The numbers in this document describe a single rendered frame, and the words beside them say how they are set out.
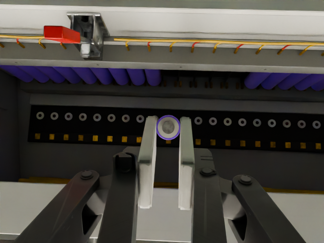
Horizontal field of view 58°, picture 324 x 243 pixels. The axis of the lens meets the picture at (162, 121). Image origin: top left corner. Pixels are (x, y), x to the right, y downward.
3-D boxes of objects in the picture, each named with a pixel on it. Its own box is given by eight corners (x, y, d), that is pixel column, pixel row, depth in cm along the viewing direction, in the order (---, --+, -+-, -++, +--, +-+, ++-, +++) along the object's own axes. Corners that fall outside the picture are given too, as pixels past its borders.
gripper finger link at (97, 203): (135, 218, 14) (74, 217, 14) (143, 167, 19) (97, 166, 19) (134, 192, 14) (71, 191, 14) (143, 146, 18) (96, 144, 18)
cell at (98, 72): (100, 71, 38) (85, 50, 31) (114, 71, 38) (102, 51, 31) (99, 84, 37) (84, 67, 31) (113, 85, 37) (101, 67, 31)
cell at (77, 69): (84, 70, 38) (66, 50, 31) (98, 70, 38) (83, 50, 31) (83, 84, 37) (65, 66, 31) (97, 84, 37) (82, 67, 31)
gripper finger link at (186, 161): (180, 162, 15) (195, 163, 15) (180, 116, 22) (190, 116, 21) (178, 210, 16) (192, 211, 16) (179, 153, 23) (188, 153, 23)
